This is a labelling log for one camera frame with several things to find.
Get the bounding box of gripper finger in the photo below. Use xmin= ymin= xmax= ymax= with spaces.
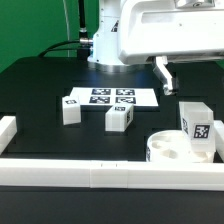
xmin=153 ymin=56 xmax=177 ymax=95

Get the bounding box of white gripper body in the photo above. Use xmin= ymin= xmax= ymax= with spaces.
xmin=118 ymin=0 xmax=224 ymax=65

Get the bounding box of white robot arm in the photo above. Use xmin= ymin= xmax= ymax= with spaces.
xmin=88 ymin=0 xmax=224 ymax=95

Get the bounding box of white marker sheet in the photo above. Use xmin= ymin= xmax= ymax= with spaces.
xmin=71 ymin=87 xmax=158 ymax=107

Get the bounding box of black cable connector block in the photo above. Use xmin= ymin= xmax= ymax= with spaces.
xmin=77 ymin=47 xmax=90 ymax=61

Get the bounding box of black thick cable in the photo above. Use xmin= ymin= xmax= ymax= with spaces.
xmin=37 ymin=0 xmax=94 ymax=59

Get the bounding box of thin white cable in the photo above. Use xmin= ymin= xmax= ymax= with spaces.
xmin=62 ymin=0 xmax=72 ymax=58

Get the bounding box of white left fence wall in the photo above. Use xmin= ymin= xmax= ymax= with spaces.
xmin=0 ymin=116 xmax=17 ymax=155

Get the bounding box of white front fence wall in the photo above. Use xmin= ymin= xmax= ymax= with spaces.
xmin=0 ymin=158 xmax=224 ymax=191

